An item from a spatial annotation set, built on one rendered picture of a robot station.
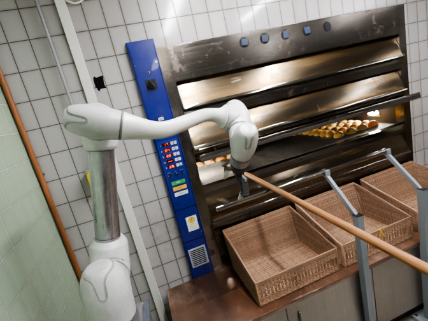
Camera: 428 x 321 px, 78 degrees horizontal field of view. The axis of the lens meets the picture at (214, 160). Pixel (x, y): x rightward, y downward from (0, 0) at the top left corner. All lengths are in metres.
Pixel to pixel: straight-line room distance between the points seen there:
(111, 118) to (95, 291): 0.57
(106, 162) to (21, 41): 0.92
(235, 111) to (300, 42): 1.09
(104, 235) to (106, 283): 0.22
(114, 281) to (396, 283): 1.74
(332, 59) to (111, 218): 1.83
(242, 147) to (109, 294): 0.69
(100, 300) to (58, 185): 0.90
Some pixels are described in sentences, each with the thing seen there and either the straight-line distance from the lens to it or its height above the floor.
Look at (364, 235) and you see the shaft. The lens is 1.04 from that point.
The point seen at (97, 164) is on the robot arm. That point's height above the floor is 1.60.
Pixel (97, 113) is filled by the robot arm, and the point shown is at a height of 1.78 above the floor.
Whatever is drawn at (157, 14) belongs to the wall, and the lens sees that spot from 1.80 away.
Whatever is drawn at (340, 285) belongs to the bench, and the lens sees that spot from 1.88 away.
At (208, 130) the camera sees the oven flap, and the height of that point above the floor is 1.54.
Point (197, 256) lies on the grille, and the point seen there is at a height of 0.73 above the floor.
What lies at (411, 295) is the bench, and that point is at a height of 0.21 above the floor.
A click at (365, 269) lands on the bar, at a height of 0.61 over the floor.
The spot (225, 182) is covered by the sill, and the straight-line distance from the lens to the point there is 1.85.
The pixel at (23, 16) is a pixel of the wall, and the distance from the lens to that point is 1.84.
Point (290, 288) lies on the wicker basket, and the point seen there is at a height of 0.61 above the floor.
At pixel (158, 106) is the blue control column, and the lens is 1.67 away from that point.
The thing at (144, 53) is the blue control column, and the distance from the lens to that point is 1.70.
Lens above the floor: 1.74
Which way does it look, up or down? 13 degrees down
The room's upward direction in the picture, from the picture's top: 13 degrees counter-clockwise
